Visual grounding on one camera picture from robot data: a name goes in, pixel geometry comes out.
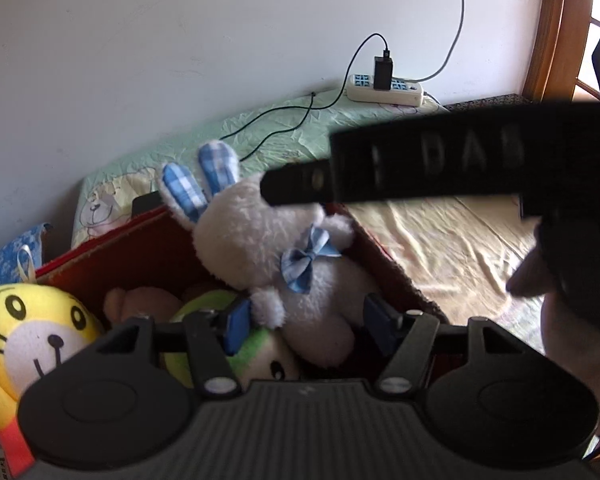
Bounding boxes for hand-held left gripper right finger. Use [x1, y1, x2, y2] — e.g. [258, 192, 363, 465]
[361, 293, 497, 397]

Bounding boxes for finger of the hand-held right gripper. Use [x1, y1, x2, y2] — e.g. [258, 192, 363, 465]
[260, 104, 533, 208]

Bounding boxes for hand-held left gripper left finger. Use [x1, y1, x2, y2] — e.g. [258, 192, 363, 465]
[99, 297, 254, 397]

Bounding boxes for green plush toy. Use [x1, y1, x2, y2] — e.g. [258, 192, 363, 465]
[162, 289, 302, 392]

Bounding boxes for white rabbit plush checked ears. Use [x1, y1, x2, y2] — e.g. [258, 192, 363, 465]
[159, 140, 382, 367]

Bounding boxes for purple teddy bear plush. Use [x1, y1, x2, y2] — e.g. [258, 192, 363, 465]
[102, 286, 184, 332]

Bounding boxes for red cardboard box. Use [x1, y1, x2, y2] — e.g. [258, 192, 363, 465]
[34, 207, 452, 382]

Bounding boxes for person's right hand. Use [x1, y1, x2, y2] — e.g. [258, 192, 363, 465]
[506, 250, 600, 436]

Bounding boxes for white power strip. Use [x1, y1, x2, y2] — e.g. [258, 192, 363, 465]
[347, 73, 425, 107]

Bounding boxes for brown patterned cloth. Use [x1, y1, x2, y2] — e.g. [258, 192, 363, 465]
[442, 92, 537, 114]

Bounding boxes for cream bed sheet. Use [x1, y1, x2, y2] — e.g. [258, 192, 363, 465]
[339, 194, 547, 332]

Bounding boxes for black charger plug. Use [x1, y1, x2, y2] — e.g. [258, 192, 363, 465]
[373, 48, 394, 92]

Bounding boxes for black phone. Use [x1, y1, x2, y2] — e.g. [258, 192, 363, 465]
[131, 190, 164, 219]

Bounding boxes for yellow tiger plush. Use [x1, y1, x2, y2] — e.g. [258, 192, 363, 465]
[0, 244, 107, 479]

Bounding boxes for black charger cable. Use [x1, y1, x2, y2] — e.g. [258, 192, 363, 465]
[219, 33, 392, 162]

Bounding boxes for wooden window frame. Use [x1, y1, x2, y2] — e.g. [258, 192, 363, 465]
[522, 0, 600, 104]

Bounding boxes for grey power cable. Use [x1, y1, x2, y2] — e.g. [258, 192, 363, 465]
[414, 0, 466, 84]

